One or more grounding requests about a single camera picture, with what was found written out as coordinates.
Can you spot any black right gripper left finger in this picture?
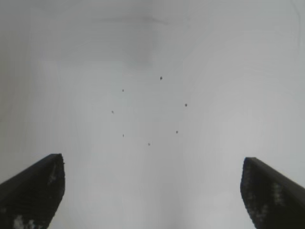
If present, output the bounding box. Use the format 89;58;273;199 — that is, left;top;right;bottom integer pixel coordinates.
0;153;66;229

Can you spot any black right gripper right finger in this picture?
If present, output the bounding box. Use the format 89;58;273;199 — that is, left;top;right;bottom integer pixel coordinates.
240;156;305;229

